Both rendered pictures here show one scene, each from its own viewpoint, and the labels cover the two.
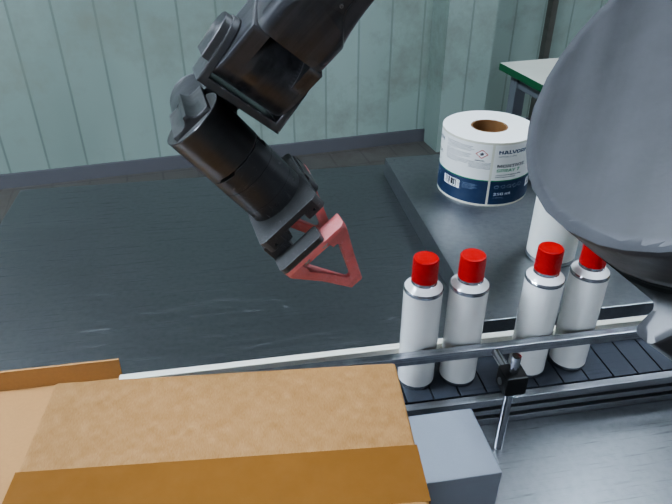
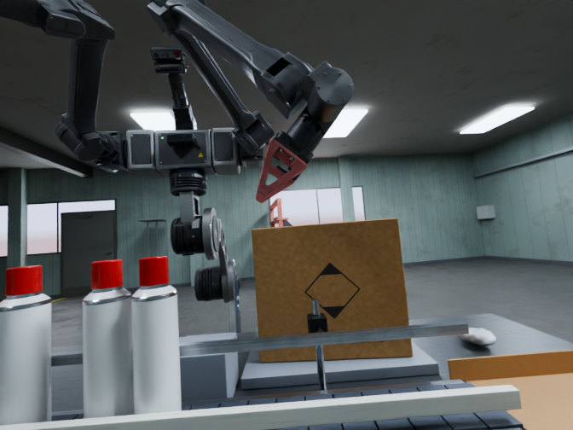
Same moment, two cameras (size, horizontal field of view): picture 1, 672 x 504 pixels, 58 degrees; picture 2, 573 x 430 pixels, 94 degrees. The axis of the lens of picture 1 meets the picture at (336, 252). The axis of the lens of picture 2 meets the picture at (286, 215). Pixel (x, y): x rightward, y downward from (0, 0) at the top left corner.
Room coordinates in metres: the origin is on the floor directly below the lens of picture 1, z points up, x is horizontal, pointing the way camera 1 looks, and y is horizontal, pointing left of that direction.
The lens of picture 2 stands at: (0.96, 0.11, 1.10)
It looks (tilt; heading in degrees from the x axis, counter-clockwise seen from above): 5 degrees up; 189
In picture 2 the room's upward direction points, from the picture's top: 4 degrees counter-clockwise
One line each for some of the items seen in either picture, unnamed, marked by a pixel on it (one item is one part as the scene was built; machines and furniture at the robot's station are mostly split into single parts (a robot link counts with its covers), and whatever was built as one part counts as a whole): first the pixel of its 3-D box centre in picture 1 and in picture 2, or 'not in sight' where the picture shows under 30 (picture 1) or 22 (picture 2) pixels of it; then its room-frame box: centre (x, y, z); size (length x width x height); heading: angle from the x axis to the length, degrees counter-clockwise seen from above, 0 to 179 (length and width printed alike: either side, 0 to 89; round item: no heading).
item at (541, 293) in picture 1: (537, 310); (24, 350); (0.67, -0.28, 0.98); 0.05 x 0.05 x 0.20
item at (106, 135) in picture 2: not in sight; (102, 146); (0.19, -0.62, 1.45); 0.09 x 0.08 x 0.12; 106
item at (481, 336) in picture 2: not in sight; (475, 335); (0.28, 0.41, 0.85); 0.08 x 0.07 x 0.04; 170
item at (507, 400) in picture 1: (499, 391); not in sight; (0.59, -0.22, 0.91); 0.07 x 0.03 x 0.17; 10
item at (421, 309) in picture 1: (420, 321); (156, 340); (0.65, -0.11, 0.98); 0.05 x 0.05 x 0.20
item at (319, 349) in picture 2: not in sight; (321, 358); (0.54, 0.08, 0.91); 0.07 x 0.03 x 0.17; 10
